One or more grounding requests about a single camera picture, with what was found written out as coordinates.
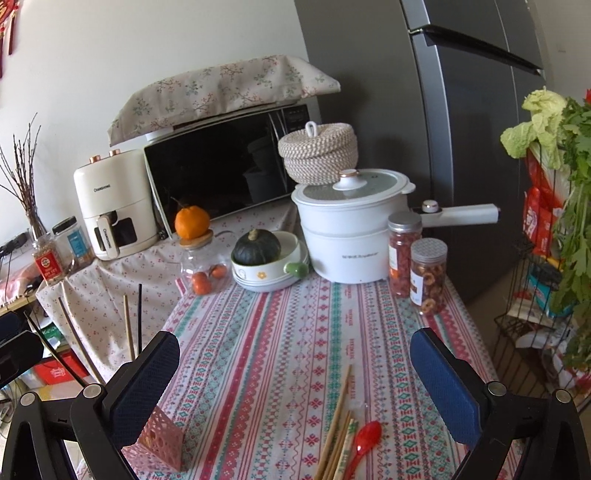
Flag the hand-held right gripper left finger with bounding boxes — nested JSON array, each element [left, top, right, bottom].
[[0, 330, 181, 480]]

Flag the bunch of leafy greens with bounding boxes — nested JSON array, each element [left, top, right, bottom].
[[551, 99, 591, 370]]

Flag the pink lattice utensil holder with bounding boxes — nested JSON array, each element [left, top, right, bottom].
[[124, 405, 185, 472]]

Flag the brown wooden chopstick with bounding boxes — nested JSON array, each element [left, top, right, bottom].
[[58, 296, 105, 385]]

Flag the orange tangerine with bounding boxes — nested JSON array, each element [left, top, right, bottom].
[[171, 198, 211, 240]]

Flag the black microwave oven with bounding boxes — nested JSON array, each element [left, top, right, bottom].
[[143, 104, 324, 238]]

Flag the light wooden chopstick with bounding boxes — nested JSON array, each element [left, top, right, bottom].
[[123, 295, 137, 361]]

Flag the red gift box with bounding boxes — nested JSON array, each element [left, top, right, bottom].
[[34, 355, 77, 384]]

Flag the grey refrigerator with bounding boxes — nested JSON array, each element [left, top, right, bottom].
[[294, 0, 561, 305]]

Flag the pale green cabbage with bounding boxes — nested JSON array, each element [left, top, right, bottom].
[[501, 88, 568, 169]]

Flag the red hanging ornament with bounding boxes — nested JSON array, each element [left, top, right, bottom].
[[0, 0, 21, 77]]

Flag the white electric pot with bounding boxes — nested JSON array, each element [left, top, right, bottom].
[[291, 168, 502, 284]]

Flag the dark brown chopstick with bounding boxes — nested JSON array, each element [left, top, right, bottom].
[[24, 311, 88, 388]]

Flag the black power strip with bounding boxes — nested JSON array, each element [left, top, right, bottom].
[[0, 233, 28, 257]]

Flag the glass jar with wooden lid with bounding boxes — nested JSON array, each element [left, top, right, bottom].
[[179, 229, 230, 296]]

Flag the floral cloth cover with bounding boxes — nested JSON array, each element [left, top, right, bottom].
[[107, 55, 341, 147]]

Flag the blue label jar black lid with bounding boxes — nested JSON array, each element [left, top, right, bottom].
[[52, 216, 93, 273]]

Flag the white bowl with green handle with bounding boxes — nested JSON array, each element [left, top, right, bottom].
[[230, 231, 311, 292]]

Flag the dark green pumpkin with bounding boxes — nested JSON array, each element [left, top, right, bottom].
[[231, 229, 281, 266]]

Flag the red label spice jar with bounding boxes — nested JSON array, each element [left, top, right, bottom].
[[31, 235, 65, 287]]

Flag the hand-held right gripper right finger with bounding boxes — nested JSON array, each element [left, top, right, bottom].
[[410, 328, 591, 480]]

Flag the white dotted cloth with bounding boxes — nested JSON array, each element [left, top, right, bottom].
[[36, 203, 301, 384]]

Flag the red and white plastic bag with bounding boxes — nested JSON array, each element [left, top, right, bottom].
[[523, 143, 573, 257]]

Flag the black wire rack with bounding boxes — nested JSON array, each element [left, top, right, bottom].
[[494, 249, 591, 393]]

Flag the jar of dried fruit rings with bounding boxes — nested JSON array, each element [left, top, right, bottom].
[[409, 239, 448, 316]]

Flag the cream air fryer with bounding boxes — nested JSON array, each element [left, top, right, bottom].
[[74, 148, 160, 261]]

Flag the jar of red dried fruit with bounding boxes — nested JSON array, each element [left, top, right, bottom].
[[387, 211, 424, 297]]

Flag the dry branches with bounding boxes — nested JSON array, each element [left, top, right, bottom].
[[0, 112, 49, 241]]

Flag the glass pot lid white knob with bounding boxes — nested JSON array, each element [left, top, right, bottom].
[[295, 169, 409, 200]]

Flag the woven rope basket with lid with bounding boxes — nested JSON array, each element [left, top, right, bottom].
[[278, 121, 360, 185]]

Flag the striped patterned tablecloth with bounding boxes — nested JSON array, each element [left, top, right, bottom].
[[76, 272, 513, 480]]

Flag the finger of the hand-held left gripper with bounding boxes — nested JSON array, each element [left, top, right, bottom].
[[0, 313, 43, 389]]

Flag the red plastic spoon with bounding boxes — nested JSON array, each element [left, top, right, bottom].
[[344, 421, 383, 480]]

